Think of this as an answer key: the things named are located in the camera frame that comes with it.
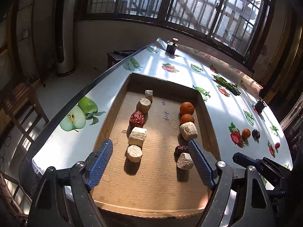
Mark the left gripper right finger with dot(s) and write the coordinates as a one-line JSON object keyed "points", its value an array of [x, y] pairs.
{"points": [[217, 176]]}

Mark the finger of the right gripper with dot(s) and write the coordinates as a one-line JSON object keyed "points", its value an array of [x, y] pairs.
{"points": [[245, 161]]}

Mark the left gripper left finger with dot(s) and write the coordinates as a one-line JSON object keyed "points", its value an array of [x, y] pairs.
{"points": [[83, 177]]}

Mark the orange tangerine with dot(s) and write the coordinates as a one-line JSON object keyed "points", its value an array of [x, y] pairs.
{"points": [[246, 133], [186, 108], [187, 118]]}

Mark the red cherry tomato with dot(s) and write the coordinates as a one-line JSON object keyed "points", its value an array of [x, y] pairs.
{"points": [[277, 145]]}

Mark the beige cake cube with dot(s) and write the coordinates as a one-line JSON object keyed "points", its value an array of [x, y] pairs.
{"points": [[185, 162]]}

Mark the dark red jujube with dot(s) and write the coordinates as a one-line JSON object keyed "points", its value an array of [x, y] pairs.
{"points": [[180, 149]]}

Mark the beige cake piece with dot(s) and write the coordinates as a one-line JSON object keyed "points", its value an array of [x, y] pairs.
{"points": [[137, 136], [134, 153]]}

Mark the large beige cake cylinder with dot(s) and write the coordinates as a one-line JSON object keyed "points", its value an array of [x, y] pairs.
{"points": [[188, 131]]}

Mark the dark purple plum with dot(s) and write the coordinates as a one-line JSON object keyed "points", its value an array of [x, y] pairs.
{"points": [[255, 134]]}

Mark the black cup with stick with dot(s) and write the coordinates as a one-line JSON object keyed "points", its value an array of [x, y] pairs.
{"points": [[259, 106]]}

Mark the fruit print tablecloth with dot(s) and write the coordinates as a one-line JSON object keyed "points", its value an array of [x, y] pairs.
{"points": [[70, 137]]}

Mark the shallow cardboard box tray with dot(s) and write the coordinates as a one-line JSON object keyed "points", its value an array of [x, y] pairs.
{"points": [[154, 187]]}

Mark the green leafy vegetable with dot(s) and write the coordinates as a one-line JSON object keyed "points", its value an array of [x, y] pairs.
{"points": [[233, 88]]}

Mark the small beige cake near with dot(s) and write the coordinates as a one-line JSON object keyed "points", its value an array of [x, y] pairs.
{"points": [[143, 105]]}

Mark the small beige cake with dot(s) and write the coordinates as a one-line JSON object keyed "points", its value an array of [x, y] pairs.
{"points": [[149, 95], [143, 105]]}

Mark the wooden chair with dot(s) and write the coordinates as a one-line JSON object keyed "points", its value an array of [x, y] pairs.
{"points": [[19, 101]]}

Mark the small beige cake far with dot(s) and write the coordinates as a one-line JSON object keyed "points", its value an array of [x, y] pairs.
{"points": [[149, 95]]}

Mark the dark side table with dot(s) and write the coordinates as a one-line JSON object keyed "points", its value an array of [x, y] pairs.
{"points": [[117, 56]]}

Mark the white standing air conditioner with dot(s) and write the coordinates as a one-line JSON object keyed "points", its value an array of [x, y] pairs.
{"points": [[63, 29]]}

